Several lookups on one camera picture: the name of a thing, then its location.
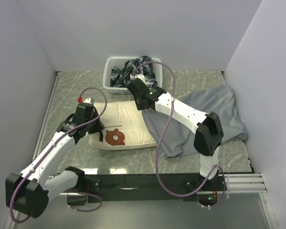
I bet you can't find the cream bear-print pillow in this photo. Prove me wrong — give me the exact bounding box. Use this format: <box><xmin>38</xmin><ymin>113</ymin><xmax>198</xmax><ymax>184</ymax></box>
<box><xmin>89</xmin><ymin>101</ymin><xmax>157</xmax><ymax>151</ymax></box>

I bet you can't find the grey pillowcase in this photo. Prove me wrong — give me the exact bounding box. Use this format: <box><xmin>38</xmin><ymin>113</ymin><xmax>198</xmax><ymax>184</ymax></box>
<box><xmin>142</xmin><ymin>86</ymin><xmax>248</xmax><ymax>158</ymax></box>

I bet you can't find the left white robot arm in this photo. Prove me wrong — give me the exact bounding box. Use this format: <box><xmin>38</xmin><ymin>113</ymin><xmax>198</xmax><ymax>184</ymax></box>
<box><xmin>5</xmin><ymin>103</ymin><xmax>104</xmax><ymax>219</ymax></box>

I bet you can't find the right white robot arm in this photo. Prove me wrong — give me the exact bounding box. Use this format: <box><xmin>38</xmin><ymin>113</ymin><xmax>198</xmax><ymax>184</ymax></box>
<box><xmin>127</xmin><ymin>76</ymin><xmax>224</xmax><ymax>190</ymax></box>

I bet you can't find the dark patterned cloth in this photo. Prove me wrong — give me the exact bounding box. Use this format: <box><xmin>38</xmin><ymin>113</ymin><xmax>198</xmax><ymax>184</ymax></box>
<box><xmin>110</xmin><ymin>56</ymin><xmax>158</xmax><ymax>88</ymax></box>

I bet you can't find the white plastic basket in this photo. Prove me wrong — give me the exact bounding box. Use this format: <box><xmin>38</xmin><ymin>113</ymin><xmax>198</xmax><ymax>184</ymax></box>
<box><xmin>102</xmin><ymin>56</ymin><xmax>163</xmax><ymax>95</ymax></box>

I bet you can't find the black base beam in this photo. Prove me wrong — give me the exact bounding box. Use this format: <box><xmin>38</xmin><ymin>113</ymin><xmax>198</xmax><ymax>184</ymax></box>
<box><xmin>61</xmin><ymin>173</ymin><xmax>229</xmax><ymax>203</ymax></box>

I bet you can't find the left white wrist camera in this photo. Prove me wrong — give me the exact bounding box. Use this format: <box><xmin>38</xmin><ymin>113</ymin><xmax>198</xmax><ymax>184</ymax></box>
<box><xmin>77</xmin><ymin>96</ymin><xmax>94</xmax><ymax>109</ymax></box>

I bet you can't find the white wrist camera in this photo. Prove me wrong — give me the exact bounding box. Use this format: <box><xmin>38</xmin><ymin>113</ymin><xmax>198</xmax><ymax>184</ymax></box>
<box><xmin>130</xmin><ymin>74</ymin><xmax>146</xmax><ymax>83</ymax></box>
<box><xmin>77</xmin><ymin>96</ymin><xmax>94</xmax><ymax>109</ymax></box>

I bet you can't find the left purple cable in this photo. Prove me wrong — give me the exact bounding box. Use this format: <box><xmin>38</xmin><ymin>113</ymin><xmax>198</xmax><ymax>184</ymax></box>
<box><xmin>8</xmin><ymin>87</ymin><xmax>108</xmax><ymax>224</ymax></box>

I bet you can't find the purple cable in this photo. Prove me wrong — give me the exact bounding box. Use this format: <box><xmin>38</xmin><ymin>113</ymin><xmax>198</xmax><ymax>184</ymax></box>
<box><xmin>8</xmin><ymin>87</ymin><xmax>108</xmax><ymax>224</ymax></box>
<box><xmin>132</xmin><ymin>61</ymin><xmax>229</xmax><ymax>209</ymax></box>

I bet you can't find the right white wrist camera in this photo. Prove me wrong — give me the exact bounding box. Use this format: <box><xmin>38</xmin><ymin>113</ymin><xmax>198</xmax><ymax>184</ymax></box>
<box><xmin>130</xmin><ymin>74</ymin><xmax>146</xmax><ymax>83</ymax></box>

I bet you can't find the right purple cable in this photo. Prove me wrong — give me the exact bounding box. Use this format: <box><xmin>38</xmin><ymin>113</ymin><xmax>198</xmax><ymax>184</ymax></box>
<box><xmin>132</xmin><ymin>61</ymin><xmax>229</xmax><ymax>209</ymax></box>

